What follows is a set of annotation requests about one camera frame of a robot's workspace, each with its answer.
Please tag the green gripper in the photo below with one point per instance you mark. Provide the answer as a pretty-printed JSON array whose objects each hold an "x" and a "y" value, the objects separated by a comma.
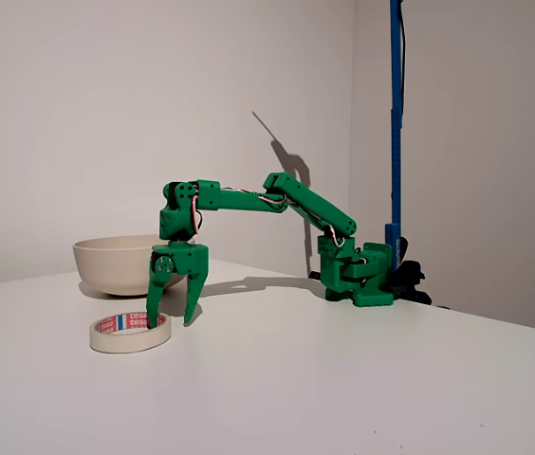
[{"x": 188, "y": 258}]

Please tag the white masking tape roll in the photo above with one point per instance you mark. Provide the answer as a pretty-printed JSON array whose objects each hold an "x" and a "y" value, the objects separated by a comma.
[{"x": 125, "y": 343}]

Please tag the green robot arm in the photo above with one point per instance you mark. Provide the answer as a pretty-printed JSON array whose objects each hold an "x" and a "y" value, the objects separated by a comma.
[{"x": 244, "y": 201}]

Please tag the white bowl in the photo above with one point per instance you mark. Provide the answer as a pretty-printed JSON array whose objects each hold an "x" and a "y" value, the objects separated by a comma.
[{"x": 111, "y": 265}]

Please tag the black clamp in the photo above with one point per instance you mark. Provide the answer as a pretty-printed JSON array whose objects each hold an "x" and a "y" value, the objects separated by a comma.
[{"x": 412, "y": 277}]

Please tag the blue pole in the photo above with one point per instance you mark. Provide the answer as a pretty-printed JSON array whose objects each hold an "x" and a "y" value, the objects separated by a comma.
[{"x": 395, "y": 142}]

